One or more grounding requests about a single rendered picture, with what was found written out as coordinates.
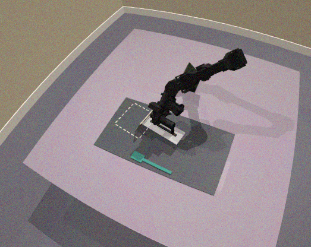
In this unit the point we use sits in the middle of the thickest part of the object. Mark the dark grey rectangular mat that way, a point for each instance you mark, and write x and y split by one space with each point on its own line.
197 160

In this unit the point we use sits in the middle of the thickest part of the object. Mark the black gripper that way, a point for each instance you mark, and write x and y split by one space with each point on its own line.
159 108

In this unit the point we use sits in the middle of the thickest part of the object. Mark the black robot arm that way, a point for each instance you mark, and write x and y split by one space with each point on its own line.
232 61

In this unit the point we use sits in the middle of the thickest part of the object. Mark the teal small trowel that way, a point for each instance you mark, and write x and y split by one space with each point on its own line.
139 157

